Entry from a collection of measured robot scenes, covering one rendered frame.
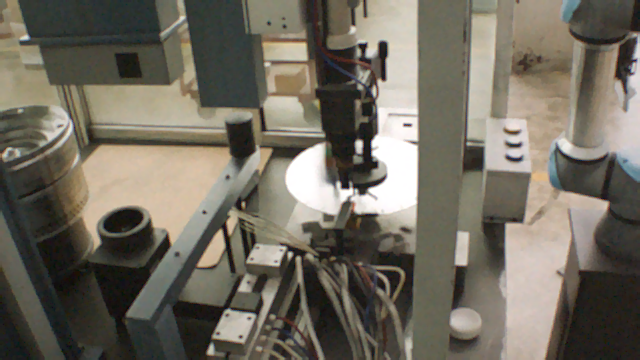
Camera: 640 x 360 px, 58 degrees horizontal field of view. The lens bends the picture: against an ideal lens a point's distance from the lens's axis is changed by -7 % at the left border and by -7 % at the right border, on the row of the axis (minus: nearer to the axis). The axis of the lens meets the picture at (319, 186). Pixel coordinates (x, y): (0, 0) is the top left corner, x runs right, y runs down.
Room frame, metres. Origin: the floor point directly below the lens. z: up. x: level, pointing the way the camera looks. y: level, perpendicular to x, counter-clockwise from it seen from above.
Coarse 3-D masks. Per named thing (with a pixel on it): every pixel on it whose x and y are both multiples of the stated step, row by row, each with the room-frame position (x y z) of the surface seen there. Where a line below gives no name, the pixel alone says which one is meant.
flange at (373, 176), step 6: (378, 162) 1.16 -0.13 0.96; (384, 162) 1.16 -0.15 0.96; (378, 168) 1.14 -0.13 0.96; (384, 168) 1.14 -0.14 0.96; (354, 174) 1.12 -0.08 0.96; (360, 174) 1.12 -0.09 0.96; (366, 174) 1.12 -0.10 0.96; (372, 174) 1.11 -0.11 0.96; (378, 174) 1.11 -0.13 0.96; (384, 174) 1.11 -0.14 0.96; (354, 180) 1.10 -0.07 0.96; (360, 180) 1.10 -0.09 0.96; (366, 180) 1.09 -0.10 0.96; (372, 180) 1.09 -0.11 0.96; (378, 180) 1.10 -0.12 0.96
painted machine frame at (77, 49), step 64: (64, 0) 1.10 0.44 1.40; (128, 0) 1.06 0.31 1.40; (192, 0) 0.96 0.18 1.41; (64, 64) 1.11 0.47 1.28; (128, 64) 1.06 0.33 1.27; (256, 64) 0.94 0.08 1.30; (0, 192) 0.80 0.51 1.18; (0, 256) 0.72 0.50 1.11; (192, 256) 0.79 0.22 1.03; (0, 320) 0.70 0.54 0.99; (64, 320) 0.82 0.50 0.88; (128, 320) 0.64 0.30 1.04
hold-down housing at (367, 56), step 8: (360, 40) 1.07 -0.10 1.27; (360, 48) 1.06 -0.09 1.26; (368, 48) 1.08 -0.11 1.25; (360, 56) 1.05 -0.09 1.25; (368, 56) 1.04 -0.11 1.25; (376, 56) 1.06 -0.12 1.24; (376, 64) 1.06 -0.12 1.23; (376, 72) 1.06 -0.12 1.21; (368, 96) 1.05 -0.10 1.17; (368, 104) 1.05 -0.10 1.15; (368, 112) 1.05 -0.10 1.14; (376, 120) 1.06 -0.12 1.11; (360, 128) 1.05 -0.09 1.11; (368, 128) 1.04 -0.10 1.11; (376, 128) 1.06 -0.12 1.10; (360, 136) 1.05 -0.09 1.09; (368, 136) 1.04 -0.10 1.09
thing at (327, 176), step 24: (360, 144) 1.27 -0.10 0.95; (384, 144) 1.26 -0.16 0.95; (408, 144) 1.25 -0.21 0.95; (312, 168) 1.18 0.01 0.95; (408, 168) 1.14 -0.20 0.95; (312, 192) 1.08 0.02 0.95; (336, 192) 1.07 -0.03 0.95; (360, 192) 1.07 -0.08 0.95; (384, 192) 1.06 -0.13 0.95; (408, 192) 1.05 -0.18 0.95; (360, 216) 0.98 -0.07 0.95
